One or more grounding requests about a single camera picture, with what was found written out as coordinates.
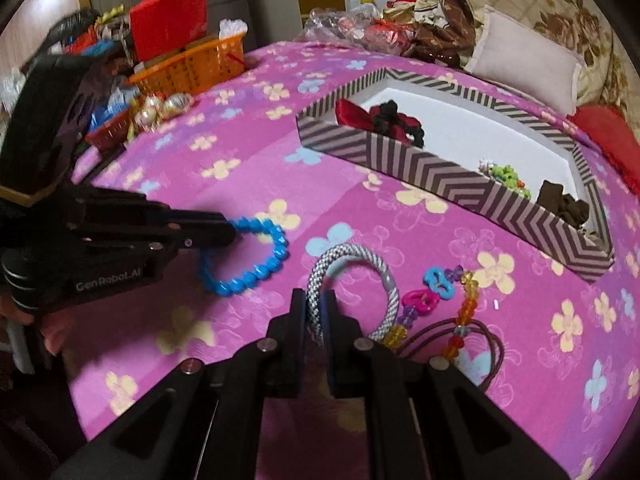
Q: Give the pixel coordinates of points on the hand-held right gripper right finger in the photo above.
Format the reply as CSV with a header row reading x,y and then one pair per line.
x,y
336,345

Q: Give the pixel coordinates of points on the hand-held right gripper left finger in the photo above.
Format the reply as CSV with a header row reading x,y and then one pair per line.
x,y
296,330

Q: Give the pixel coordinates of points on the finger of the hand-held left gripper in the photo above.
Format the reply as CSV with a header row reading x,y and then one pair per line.
x,y
165,246
165,215

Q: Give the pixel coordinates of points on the striped cardboard box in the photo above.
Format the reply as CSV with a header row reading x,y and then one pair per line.
x,y
440,180

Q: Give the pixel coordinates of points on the red bow scrunchie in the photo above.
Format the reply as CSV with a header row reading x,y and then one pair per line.
x,y
350,112

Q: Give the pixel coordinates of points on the black scrunchie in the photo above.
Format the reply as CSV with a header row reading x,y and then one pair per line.
x,y
385,115

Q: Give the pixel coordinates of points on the brown scrunchie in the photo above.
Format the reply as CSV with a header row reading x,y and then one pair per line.
x,y
562,205

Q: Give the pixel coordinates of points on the person's left hand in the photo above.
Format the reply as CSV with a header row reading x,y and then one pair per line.
x,y
50,337

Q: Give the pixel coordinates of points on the small red basket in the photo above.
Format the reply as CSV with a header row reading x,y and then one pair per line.
x,y
110,132

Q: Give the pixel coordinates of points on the blue plastic wrapper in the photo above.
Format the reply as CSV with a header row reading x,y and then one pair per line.
x,y
110,105

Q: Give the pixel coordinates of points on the gold round ornaments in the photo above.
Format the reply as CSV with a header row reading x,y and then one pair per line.
x,y
162,110

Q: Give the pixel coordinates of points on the orange plastic basket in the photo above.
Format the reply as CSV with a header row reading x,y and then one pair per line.
x,y
195,67

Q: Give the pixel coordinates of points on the red paper bag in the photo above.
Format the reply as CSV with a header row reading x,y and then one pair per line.
x,y
165,20

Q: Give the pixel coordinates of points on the white plastic bag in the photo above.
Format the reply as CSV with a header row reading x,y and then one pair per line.
x,y
232,26

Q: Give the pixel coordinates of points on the grey refrigerator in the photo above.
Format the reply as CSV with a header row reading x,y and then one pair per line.
x,y
265,0

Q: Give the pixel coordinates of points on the clear plastic bags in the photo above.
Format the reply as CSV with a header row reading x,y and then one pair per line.
x,y
340,27

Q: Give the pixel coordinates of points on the red plush toy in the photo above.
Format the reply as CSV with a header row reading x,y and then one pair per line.
x,y
405,1

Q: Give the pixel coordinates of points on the brown floral blanket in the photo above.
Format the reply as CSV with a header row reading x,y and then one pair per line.
x,y
445,35

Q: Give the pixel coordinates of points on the white pillow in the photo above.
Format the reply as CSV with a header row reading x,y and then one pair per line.
x,y
525,65

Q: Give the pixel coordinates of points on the red ruffled pillow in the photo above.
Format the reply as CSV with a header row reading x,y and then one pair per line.
x,y
610,140

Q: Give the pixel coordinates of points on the cream floral quilt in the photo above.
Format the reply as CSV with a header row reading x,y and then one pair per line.
x,y
575,20

